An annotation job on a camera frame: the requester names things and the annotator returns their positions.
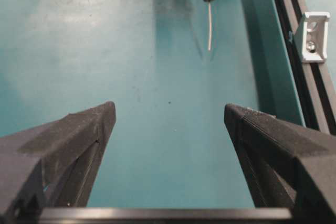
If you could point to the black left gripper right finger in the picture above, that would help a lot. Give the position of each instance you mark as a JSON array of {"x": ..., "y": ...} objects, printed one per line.
[{"x": 285, "y": 165}]

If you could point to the white metal corner fitting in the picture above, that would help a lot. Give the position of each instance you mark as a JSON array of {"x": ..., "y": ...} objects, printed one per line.
[{"x": 314, "y": 37}]

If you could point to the black aluminium extrusion rail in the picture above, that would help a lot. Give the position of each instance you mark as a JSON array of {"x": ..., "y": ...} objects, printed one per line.
[{"x": 314, "y": 85}]

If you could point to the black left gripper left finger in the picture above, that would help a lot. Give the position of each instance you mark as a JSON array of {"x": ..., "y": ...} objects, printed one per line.
[{"x": 54, "y": 164}]

